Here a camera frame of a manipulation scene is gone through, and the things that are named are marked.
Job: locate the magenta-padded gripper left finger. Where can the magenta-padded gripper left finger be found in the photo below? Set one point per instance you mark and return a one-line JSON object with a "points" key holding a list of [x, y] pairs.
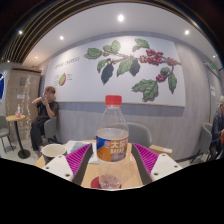
{"points": [[60, 166]]}

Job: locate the dark mug, white inside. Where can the dark mug, white inside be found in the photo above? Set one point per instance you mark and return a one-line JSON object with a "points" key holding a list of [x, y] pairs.
{"points": [[53, 152]]}

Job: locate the small clear bottle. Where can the small clear bottle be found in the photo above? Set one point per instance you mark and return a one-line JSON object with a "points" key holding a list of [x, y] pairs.
{"points": [[18, 111]]}

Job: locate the white paper wall notice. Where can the white paper wall notice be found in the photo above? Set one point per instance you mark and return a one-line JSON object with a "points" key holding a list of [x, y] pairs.
{"points": [[212, 90]]}

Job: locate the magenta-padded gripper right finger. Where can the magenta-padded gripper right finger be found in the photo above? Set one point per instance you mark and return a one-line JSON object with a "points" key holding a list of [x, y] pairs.
{"points": [[165, 166]]}

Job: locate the small round wooden table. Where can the small round wooden table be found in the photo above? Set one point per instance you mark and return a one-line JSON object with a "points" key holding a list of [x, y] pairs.
{"points": [[15, 118]]}

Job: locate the grey upholstered chair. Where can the grey upholstered chair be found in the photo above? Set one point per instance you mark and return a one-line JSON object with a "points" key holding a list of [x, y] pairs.
{"points": [[206, 136], [4, 126], [140, 133], [50, 128]]}

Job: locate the coffee plant wall mural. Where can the coffee plant wall mural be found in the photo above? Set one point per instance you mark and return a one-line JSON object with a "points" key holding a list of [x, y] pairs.
{"points": [[83, 80]]}

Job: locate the green exit sign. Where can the green exit sign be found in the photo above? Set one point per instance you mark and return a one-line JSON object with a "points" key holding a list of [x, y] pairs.
{"points": [[212, 64]]}

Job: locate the clear red-capped drink bottle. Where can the clear red-capped drink bottle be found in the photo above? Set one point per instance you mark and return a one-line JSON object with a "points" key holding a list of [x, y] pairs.
{"points": [[112, 140]]}

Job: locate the person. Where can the person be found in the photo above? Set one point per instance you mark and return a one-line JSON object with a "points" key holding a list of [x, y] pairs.
{"points": [[218, 126], [43, 113]]}

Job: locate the blue lit sign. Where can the blue lit sign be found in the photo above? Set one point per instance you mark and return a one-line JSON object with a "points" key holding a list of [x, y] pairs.
{"points": [[1, 88]]}

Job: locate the white printed paper sheet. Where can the white printed paper sheet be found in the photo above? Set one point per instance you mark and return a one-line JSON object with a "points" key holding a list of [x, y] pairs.
{"points": [[75, 146]]}

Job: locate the round ceiling lights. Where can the round ceiling lights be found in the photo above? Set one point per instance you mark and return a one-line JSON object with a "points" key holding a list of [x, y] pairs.
{"points": [[120, 18]]}

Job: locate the brown cardboard box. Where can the brown cardboard box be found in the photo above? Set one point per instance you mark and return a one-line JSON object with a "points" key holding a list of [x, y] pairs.
{"points": [[163, 150]]}

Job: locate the flat round red coaster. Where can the flat round red coaster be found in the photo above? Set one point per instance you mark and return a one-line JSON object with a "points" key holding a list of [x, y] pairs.
{"points": [[95, 183]]}

